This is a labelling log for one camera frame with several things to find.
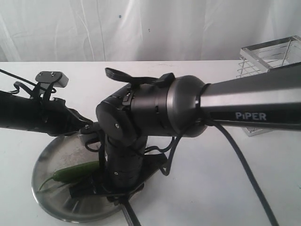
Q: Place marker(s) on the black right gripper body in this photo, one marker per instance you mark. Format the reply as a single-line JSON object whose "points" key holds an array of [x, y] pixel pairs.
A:
{"points": [[126, 168]]}

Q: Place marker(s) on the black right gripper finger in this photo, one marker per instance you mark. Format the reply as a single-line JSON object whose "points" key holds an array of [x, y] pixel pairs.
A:
{"points": [[85, 187]]}

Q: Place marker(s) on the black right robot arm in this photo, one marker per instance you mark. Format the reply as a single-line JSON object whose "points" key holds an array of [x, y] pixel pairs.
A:
{"points": [[180, 107]]}

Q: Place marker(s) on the green cucumber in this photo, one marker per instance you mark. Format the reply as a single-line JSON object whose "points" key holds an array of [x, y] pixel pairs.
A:
{"points": [[73, 173]]}

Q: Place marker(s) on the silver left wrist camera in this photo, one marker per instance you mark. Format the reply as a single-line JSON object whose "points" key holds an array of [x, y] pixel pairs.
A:
{"points": [[59, 79]]}

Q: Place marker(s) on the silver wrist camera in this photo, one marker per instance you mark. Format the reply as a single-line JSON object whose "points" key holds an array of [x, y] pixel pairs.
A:
{"points": [[89, 132], [59, 79]]}

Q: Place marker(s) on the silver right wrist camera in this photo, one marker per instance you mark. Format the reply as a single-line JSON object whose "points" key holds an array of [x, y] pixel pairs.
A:
{"points": [[89, 132]]}

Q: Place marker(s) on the round stainless steel plate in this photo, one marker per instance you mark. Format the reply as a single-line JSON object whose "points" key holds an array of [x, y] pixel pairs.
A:
{"points": [[54, 197]]}

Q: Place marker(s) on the white backdrop curtain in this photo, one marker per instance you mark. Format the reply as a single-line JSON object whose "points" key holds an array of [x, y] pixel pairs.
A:
{"points": [[140, 30]]}

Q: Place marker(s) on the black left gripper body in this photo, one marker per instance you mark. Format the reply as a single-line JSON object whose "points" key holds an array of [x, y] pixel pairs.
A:
{"points": [[61, 120]]}

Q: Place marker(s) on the steel wire utensil rack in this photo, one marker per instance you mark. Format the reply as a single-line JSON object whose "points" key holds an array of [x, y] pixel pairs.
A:
{"points": [[270, 56]]}

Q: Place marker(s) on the black kitchen knife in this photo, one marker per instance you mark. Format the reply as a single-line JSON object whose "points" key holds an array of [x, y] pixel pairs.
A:
{"points": [[129, 214]]}

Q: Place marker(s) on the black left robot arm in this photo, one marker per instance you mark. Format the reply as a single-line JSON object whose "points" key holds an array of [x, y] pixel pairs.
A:
{"points": [[21, 113]]}

